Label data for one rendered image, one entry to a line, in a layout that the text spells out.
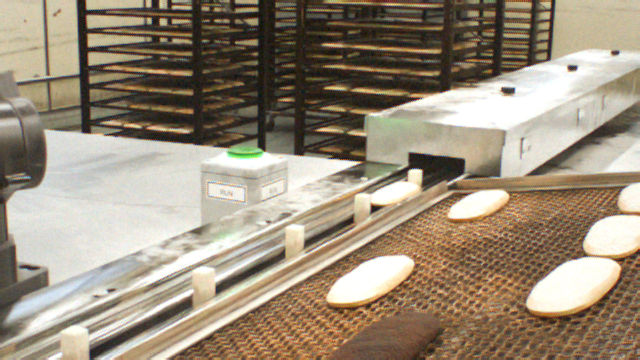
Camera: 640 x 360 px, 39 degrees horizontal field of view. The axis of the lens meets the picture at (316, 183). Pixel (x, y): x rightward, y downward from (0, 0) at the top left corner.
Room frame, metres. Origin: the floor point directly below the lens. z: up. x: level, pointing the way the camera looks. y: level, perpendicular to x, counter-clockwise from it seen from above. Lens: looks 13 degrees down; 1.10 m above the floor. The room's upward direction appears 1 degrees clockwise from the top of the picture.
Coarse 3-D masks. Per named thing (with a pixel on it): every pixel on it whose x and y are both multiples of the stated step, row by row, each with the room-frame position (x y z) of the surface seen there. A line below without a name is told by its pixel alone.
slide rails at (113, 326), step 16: (448, 160) 1.19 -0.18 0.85; (352, 208) 0.93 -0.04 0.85; (384, 208) 0.93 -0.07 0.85; (320, 224) 0.86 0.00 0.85; (336, 224) 0.87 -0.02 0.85; (304, 240) 0.82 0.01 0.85; (240, 256) 0.76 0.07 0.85; (256, 256) 0.76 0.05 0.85; (272, 256) 0.77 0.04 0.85; (224, 272) 0.71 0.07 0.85; (240, 272) 0.72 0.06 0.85; (176, 288) 0.67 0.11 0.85; (192, 288) 0.67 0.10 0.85; (144, 304) 0.64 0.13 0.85; (160, 304) 0.64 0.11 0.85; (176, 304) 0.64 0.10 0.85; (112, 320) 0.60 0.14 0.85; (128, 320) 0.60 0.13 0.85; (144, 320) 0.61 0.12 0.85; (96, 336) 0.57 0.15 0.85; (112, 336) 0.58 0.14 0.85; (48, 352) 0.55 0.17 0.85; (112, 352) 0.55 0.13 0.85
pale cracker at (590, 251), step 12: (612, 216) 0.62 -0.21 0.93; (624, 216) 0.62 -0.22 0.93; (636, 216) 0.62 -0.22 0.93; (600, 228) 0.59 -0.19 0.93; (612, 228) 0.58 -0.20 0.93; (624, 228) 0.58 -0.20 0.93; (636, 228) 0.58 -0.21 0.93; (588, 240) 0.57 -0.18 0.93; (600, 240) 0.56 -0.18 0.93; (612, 240) 0.55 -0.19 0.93; (624, 240) 0.55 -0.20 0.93; (636, 240) 0.56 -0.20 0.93; (588, 252) 0.55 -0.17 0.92; (600, 252) 0.55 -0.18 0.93; (612, 252) 0.54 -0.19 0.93; (624, 252) 0.54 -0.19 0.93
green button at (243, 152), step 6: (228, 150) 0.94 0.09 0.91; (234, 150) 0.95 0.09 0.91; (240, 150) 0.95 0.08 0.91; (246, 150) 0.95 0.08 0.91; (252, 150) 0.95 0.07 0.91; (258, 150) 0.95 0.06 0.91; (228, 156) 0.94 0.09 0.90; (234, 156) 0.93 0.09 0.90; (240, 156) 0.93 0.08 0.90; (246, 156) 0.93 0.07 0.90; (252, 156) 0.93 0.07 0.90; (258, 156) 0.94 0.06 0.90
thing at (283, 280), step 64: (448, 192) 0.84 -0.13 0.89; (512, 192) 0.81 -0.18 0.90; (576, 192) 0.77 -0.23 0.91; (320, 256) 0.62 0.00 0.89; (576, 256) 0.56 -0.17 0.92; (192, 320) 0.49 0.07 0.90; (320, 320) 0.49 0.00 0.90; (448, 320) 0.46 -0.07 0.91; (512, 320) 0.45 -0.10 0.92; (576, 320) 0.44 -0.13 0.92
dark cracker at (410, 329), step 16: (384, 320) 0.44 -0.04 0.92; (400, 320) 0.44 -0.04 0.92; (416, 320) 0.44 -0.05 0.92; (432, 320) 0.44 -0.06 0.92; (368, 336) 0.42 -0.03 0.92; (384, 336) 0.42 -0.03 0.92; (400, 336) 0.42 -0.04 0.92; (416, 336) 0.42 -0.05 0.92; (432, 336) 0.43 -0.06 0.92; (336, 352) 0.41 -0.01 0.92; (352, 352) 0.40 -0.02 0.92; (368, 352) 0.40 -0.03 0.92; (384, 352) 0.40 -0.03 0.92; (400, 352) 0.40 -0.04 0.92; (416, 352) 0.41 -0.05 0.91
